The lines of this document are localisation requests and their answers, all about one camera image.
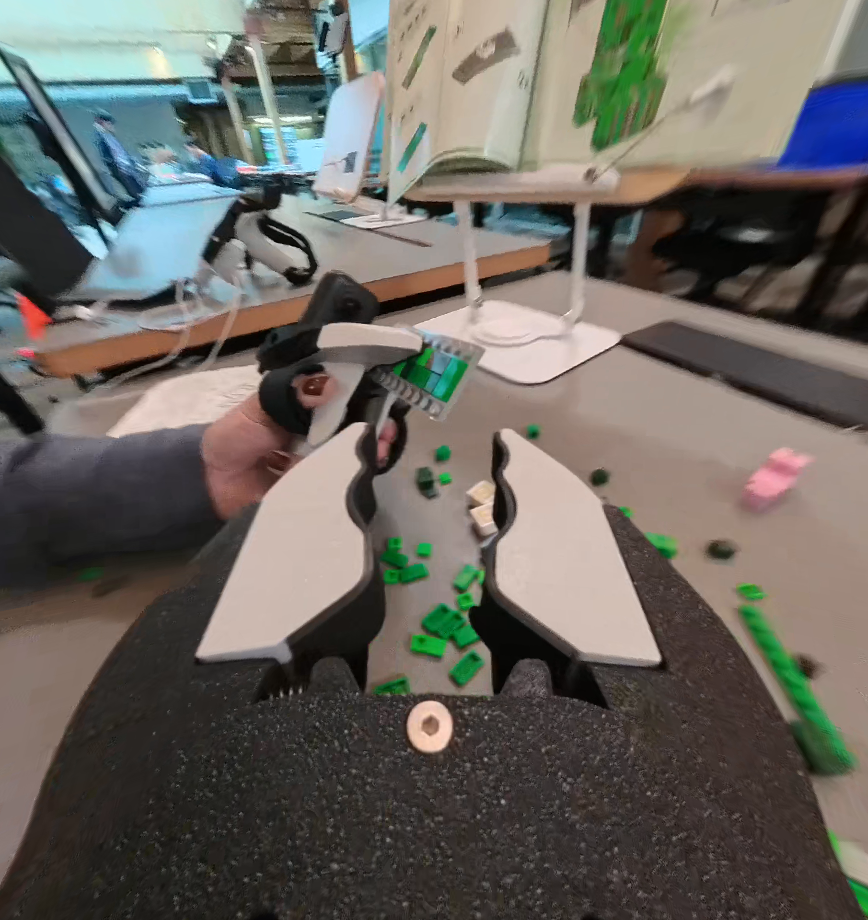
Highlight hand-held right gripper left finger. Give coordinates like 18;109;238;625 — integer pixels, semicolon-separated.
195;423;388;680

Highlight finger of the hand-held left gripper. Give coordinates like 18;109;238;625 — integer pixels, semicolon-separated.
317;323;425;369

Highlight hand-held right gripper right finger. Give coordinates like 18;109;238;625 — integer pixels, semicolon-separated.
470;429;663;685

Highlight grey brick plate green tiles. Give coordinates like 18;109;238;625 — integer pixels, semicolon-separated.
372;334;486;421

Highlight person's left forearm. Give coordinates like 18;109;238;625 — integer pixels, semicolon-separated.
0;424;222;598

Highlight wooden desk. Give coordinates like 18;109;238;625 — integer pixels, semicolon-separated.
621;160;868;317
35;205;554;379

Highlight grey desk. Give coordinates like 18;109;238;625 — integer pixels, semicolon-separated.
0;273;868;920

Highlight person's left hand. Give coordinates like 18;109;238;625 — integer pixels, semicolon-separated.
202;372;341;520

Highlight pile of loose green bricks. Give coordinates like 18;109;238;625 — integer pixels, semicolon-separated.
372;424;769;697

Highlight white rounded panel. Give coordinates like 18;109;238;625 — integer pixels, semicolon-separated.
312;72;389;204

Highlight white book stand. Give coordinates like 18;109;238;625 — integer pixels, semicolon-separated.
405;165;623;386

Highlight white paper sheet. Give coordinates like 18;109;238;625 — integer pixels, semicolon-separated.
106;363;264;439

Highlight silver tilted laptop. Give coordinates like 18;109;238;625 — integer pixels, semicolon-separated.
81;183;245;300

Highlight pink brick pig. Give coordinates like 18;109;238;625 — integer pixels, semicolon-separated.
741;448;814;513

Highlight long green brick plate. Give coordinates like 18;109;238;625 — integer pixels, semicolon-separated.
737;604;856;775

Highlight open instruction booklet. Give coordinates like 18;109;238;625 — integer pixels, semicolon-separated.
383;0;866;202

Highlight black tilted monitor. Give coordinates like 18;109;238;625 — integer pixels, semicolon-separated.
0;42;120;225

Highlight stacked blue bins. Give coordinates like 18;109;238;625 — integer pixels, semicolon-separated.
777;75;868;171

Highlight white device black straps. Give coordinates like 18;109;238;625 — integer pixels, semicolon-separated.
204;194;320;286

